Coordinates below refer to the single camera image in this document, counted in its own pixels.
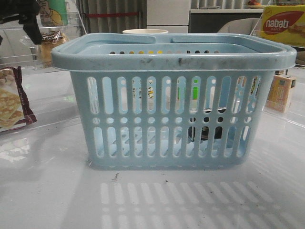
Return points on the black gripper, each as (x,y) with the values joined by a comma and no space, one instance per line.
(25,12)

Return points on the bread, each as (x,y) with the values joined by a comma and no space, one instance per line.
(42,52)

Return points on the light blue plastic basket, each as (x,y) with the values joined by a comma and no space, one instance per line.
(137,94)

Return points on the green cartoon snack canister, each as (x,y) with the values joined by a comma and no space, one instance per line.
(53,12)

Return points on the clear acrylic display shelf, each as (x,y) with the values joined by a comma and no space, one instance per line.
(49,91)

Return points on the maroon almond biscuit packet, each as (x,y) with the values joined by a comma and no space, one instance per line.
(15,111)

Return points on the dark counter cabinet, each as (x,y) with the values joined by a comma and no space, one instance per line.
(212,20)

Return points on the fruit plate on counter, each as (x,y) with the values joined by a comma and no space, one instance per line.
(254,4)

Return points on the grey sofa chair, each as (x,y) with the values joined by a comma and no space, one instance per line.
(242,26)

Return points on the clear acrylic right shelf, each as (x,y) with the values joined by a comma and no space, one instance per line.
(296,111)

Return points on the yellow nabati wafer box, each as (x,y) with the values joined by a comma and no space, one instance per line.
(284,24)

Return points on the orange small snack box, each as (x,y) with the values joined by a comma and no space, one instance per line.
(280,94)

